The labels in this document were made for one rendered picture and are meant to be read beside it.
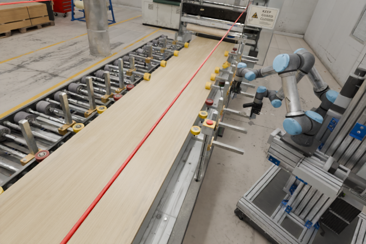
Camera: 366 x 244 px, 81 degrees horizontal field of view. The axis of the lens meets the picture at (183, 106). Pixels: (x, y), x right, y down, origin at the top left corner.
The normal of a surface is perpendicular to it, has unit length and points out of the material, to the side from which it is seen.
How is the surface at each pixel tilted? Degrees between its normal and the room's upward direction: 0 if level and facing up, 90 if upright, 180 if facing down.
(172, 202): 0
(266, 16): 90
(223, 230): 0
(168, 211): 0
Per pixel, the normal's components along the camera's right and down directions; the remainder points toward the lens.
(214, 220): 0.11, -0.83
